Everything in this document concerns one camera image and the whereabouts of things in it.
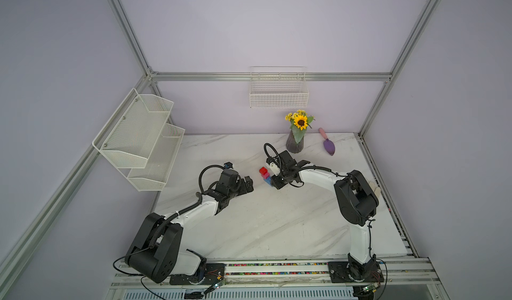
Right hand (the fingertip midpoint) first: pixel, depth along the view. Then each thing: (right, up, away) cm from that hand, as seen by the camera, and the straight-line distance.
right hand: (278, 184), depth 98 cm
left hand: (-17, +1, -8) cm, 18 cm away
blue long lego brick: (-5, +2, -1) cm, 5 cm away
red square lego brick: (-8, +7, 0) cm, 10 cm away
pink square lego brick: (-6, +4, 0) cm, 7 cm away
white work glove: (+49, -3, -1) cm, 49 cm away
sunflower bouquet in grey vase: (+10, +31, -4) cm, 33 cm away
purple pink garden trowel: (+31, +21, +17) cm, 41 cm away
